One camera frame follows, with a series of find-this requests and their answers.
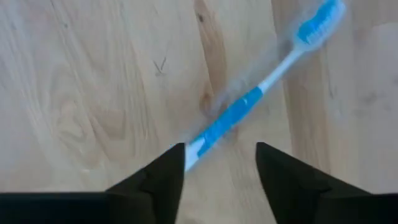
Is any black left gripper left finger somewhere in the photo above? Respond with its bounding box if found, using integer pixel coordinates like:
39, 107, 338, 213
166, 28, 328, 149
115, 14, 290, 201
105, 142, 186, 224

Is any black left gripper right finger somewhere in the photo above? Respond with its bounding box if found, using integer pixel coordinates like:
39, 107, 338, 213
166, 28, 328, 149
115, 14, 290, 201
255, 142, 373, 224

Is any blue toothbrush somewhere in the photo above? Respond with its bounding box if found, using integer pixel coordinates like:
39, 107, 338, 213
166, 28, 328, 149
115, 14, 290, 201
180, 0, 347, 172

